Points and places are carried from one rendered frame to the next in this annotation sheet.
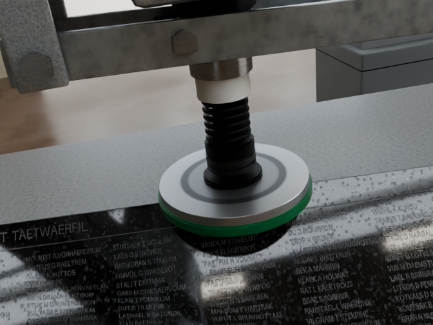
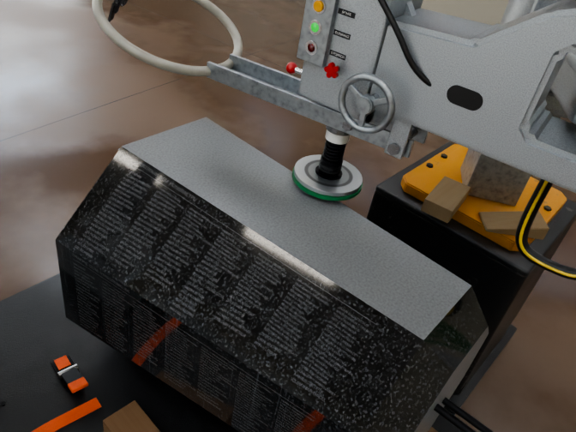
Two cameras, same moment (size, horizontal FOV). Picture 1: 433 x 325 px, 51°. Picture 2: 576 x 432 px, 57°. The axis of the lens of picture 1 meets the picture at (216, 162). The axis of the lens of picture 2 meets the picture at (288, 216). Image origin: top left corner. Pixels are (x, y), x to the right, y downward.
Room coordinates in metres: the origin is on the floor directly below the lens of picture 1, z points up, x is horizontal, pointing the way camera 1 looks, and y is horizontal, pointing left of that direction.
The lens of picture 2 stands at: (1.75, 0.75, 1.77)
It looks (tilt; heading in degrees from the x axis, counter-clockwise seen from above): 37 degrees down; 217
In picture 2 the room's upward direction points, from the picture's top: 11 degrees clockwise
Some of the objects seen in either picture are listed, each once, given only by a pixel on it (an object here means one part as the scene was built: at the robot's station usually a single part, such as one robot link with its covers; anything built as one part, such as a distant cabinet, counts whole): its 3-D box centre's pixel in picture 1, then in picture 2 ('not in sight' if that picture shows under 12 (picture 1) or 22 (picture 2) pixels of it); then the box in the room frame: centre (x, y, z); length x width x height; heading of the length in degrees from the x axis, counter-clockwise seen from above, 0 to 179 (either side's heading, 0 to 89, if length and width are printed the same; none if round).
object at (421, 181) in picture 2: not in sight; (484, 190); (-0.08, 0.26, 0.76); 0.49 x 0.49 x 0.05; 2
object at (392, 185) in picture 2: not in sight; (449, 267); (-0.08, 0.26, 0.37); 0.66 x 0.66 x 0.74; 2
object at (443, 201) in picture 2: not in sight; (446, 198); (0.17, 0.22, 0.81); 0.20 x 0.10 x 0.05; 10
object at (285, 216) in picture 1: (233, 180); (327, 175); (0.56, -0.02, 0.91); 0.22 x 0.22 x 0.04
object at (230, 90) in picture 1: (222, 80); (338, 133); (0.56, -0.02, 1.06); 0.07 x 0.07 x 0.04
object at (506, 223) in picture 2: not in sight; (513, 220); (0.09, 0.43, 0.80); 0.20 x 0.10 x 0.05; 132
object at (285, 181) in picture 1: (233, 178); (327, 174); (0.56, -0.02, 0.91); 0.21 x 0.21 x 0.01
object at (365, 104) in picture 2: not in sight; (372, 99); (0.66, 0.12, 1.25); 0.15 x 0.10 x 0.15; 100
